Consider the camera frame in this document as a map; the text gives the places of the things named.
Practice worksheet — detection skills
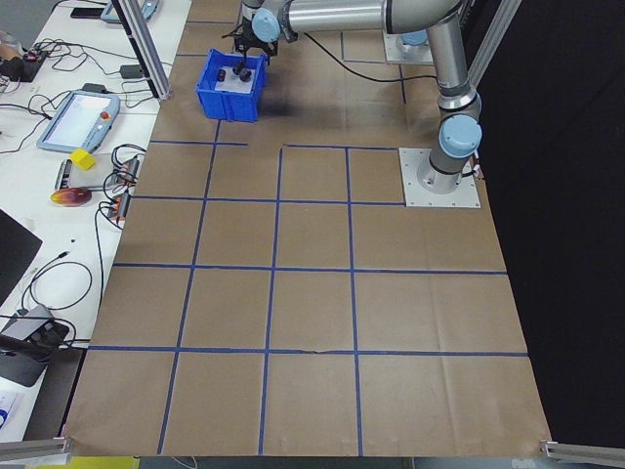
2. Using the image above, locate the blue plastic storage bin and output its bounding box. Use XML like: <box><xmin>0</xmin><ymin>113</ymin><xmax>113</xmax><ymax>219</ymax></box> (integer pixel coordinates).
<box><xmin>194</xmin><ymin>47</ymin><xmax>270</xmax><ymax>122</ymax></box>

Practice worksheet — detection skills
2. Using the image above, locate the white foam liner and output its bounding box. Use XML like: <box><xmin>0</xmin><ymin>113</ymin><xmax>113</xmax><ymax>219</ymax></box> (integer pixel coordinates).
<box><xmin>214</xmin><ymin>63</ymin><xmax>258</xmax><ymax>95</ymax></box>

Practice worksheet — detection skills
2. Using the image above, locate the grey teach pendant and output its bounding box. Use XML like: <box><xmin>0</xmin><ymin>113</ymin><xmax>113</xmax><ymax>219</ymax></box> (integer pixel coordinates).
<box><xmin>36</xmin><ymin>90</ymin><xmax>122</xmax><ymax>155</ymax></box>

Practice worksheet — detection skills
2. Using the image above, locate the yellow block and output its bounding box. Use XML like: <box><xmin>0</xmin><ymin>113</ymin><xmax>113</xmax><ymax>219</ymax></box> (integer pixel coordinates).
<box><xmin>68</xmin><ymin>149</ymin><xmax>95</xmax><ymax>171</ymax></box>

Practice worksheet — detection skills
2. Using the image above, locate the red yellow disc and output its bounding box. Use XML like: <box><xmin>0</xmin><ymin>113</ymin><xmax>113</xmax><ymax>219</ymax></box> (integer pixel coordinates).
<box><xmin>50</xmin><ymin>188</ymin><xmax>94</xmax><ymax>209</ymax></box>

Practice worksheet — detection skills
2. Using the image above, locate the white desk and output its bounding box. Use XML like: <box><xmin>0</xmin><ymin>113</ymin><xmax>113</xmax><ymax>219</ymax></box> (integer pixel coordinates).
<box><xmin>0</xmin><ymin>0</ymin><xmax>192</xmax><ymax>444</ymax></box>

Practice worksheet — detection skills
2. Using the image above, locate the black laptop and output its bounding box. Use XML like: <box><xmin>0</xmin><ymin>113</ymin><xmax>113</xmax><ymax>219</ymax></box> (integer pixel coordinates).
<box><xmin>0</xmin><ymin>207</ymin><xmax>44</xmax><ymax>308</ymax></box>

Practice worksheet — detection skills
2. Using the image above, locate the black cloth cover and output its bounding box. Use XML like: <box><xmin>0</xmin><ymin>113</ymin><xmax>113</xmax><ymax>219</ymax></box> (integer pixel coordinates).
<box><xmin>458</xmin><ymin>0</ymin><xmax>625</xmax><ymax>463</ymax></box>

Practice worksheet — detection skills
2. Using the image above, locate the blue printed paper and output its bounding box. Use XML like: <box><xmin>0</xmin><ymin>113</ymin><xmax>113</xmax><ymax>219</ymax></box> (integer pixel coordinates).
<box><xmin>0</xmin><ymin>390</ymin><xmax>24</xmax><ymax>432</ymax></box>

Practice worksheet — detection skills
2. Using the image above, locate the yellow sheet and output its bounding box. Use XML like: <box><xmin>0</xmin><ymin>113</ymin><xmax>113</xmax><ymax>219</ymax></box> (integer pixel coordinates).
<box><xmin>66</xmin><ymin>455</ymin><xmax>142</xmax><ymax>469</ymax></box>

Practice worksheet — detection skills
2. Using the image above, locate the aluminium profile bar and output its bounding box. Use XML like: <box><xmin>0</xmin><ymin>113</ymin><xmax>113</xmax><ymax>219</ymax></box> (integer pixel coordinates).
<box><xmin>0</xmin><ymin>436</ymin><xmax>75</xmax><ymax>465</ymax></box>
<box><xmin>539</xmin><ymin>438</ymin><xmax>625</xmax><ymax>463</ymax></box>

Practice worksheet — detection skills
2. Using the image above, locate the aluminium frame post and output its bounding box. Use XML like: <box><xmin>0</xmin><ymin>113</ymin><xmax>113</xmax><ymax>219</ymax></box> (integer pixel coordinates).
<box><xmin>109</xmin><ymin>0</ymin><xmax>173</xmax><ymax>102</ymax></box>

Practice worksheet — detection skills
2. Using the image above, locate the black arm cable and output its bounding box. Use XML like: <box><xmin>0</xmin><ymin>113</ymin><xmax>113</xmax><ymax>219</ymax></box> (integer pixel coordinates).
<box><xmin>292</xmin><ymin>31</ymin><xmax>443</xmax><ymax>83</ymax></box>

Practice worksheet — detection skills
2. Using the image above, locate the white square base plate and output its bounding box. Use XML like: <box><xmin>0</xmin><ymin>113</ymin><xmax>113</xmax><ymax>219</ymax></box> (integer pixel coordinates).
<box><xmin>383</xmin><ymin>31</ymin><xmax>437</xmax><ymax>64</ymax></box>
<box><xmin>397</xmin><ymin>146</ymin><xmax>482</xmax><ymax>209</ymax></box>

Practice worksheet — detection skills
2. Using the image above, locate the orange black cable adapter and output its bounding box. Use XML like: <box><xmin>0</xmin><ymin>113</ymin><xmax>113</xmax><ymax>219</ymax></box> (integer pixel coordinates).
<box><xmin>114</xmin><ymin>155</ymin><xmax>144</xmax><ymax>178</ymax></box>
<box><xmin>104</xmin><ymin>192</ymin><xmax>132</xmax><ymax>222</ymax></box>

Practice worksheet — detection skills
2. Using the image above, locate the aluminium V-shaped frame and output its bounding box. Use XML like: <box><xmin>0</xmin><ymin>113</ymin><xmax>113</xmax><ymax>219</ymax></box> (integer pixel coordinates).
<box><xmin>458</xmin><ymin>0</ymin><xmax>522</xmax><ymax>95</ymax></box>

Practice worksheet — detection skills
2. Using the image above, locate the grey cable hub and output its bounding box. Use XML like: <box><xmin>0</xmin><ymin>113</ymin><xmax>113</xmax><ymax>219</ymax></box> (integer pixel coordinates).
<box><xmin>0</xmin><ymin>305</ymin><xmax>70</xmax><ymax>363</ymax></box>

